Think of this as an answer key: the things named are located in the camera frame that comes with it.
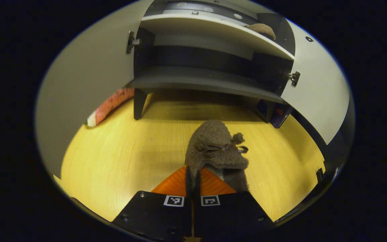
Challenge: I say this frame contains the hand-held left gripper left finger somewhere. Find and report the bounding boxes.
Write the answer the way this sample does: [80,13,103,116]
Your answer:
[112,165,194,242]

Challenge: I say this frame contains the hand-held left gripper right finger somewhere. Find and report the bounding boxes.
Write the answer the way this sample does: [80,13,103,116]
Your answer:
[194,167,276,239]

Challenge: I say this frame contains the brown fuzzy shoe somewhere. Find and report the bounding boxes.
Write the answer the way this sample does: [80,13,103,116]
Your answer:
[246,24,276,41]
[184,120,250,193]

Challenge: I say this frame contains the white shoe cabinet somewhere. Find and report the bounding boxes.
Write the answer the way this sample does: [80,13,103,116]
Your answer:
[35,0,351,178]

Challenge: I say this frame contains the white cabinet door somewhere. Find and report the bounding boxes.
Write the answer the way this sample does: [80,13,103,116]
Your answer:
[281,18,351,146]
[35,0,154,178]

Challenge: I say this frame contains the metal door hinge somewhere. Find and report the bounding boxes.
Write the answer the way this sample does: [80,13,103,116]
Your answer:
[288,71,301,87]
[126,31,140,54]

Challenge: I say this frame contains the white cabinet shelf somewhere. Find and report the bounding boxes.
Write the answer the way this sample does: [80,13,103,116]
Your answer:
[140,13,295,61]

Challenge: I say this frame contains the blue cardboard box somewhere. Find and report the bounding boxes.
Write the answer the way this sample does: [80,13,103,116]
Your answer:
[257,99,294,129]

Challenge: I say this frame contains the plush carrot toy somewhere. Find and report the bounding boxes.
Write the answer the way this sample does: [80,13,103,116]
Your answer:
[86,88,135,127]

